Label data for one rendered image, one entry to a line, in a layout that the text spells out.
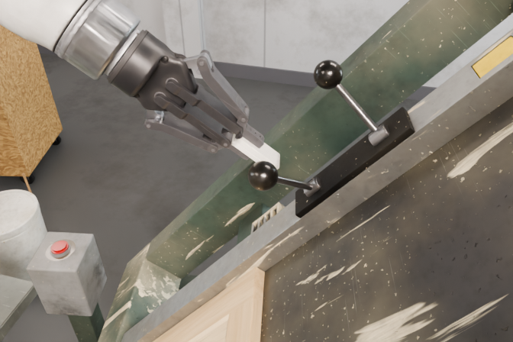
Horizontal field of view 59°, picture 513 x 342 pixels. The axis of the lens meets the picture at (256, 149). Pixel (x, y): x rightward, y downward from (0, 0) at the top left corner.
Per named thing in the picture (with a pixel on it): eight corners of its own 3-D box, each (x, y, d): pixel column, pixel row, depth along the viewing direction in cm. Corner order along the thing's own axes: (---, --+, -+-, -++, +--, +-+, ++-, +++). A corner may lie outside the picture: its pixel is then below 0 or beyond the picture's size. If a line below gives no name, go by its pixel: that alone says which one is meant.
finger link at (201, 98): (169, 72, 55) (175, 65, 55) (241, 124, 59) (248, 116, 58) (162, 88, 52) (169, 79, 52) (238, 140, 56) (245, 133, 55)
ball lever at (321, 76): (378, 148, 60) (313, 72, 61) (401, 130, 58) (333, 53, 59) (372, 155, 56) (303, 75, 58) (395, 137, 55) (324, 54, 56)
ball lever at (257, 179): (304, 185, 66) (237, 169, 57) (323, 170, 64) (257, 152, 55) (314, 207, 64) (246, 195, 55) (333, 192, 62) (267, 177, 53)
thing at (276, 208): (265, 231, 78) (251, 223, 77) (291, 211, 75) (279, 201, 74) (263, 250, 75) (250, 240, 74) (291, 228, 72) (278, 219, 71)
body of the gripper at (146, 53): (150, 14, 53) (212, 62, 56) (114, 63, 57) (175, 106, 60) (131, 39, 47) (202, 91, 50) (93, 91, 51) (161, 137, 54)
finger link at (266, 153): (237, 127, 59) (240, 124, 59) (276, 157, 61) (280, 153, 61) (234, 141, 56) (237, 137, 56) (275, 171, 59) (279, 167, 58)
